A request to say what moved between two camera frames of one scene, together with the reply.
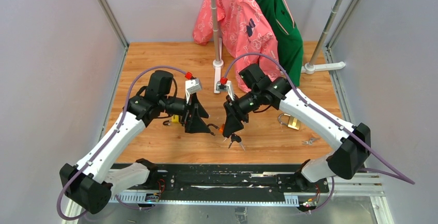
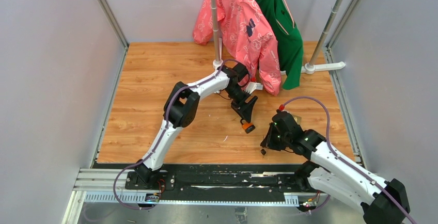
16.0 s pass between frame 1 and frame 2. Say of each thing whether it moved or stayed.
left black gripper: moved
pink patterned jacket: stayed
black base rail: stayed
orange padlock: moved
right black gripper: moved
